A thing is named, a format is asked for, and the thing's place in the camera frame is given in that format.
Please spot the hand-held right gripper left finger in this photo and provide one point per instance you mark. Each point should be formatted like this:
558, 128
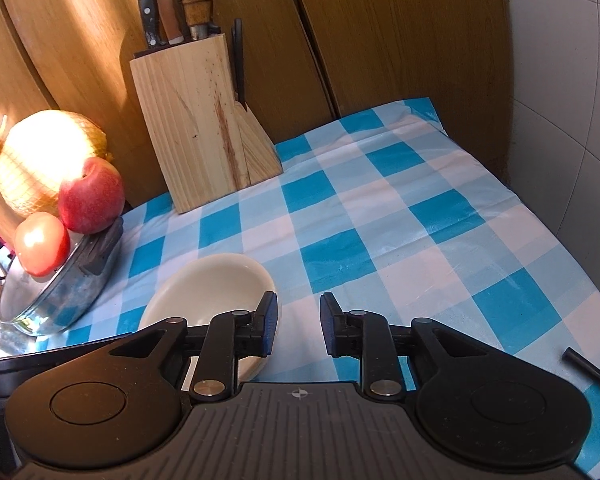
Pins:
270, 325

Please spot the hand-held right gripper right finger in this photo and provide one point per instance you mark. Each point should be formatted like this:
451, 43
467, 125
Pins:
332, 327

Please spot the cream bowl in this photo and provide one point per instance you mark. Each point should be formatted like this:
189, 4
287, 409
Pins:
210, 285

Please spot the glass pot lid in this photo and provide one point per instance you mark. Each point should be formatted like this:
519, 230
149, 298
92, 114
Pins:
25, 292

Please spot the steel pot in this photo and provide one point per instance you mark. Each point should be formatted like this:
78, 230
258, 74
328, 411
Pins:
77, 295

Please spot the blue checkered tablecloth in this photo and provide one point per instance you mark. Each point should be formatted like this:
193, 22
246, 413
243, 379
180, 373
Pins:
380, 210

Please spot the red tomato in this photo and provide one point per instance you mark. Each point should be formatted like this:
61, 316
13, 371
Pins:
42, 242

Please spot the red apple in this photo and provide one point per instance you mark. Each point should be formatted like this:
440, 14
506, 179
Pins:
92, 197

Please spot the wooden knife block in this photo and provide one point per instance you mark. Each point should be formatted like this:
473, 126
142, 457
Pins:
200, 125

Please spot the pomelo in yellow net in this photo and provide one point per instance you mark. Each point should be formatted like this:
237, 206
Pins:
40, 160

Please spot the black magnifying glass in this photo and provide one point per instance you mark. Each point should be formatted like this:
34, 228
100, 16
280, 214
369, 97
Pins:
587, 367

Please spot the black scissors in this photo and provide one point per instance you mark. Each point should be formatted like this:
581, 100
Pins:
238, 60

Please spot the wooden cabinet door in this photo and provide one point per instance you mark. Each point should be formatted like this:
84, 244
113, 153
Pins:
80, 35
405, 25
0, 60

